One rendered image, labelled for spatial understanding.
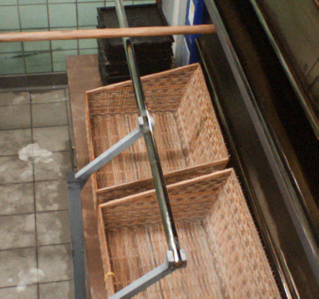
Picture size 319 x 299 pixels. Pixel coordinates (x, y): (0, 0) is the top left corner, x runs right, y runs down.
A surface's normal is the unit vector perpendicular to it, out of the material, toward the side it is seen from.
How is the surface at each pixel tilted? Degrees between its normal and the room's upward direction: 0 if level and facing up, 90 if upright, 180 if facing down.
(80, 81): 0
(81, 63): 0
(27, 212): 0
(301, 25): 70
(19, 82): 90
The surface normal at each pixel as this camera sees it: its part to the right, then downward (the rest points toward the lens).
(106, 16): 0.06, -0.71
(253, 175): -0.91, -0.17
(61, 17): 0.17, 0.69
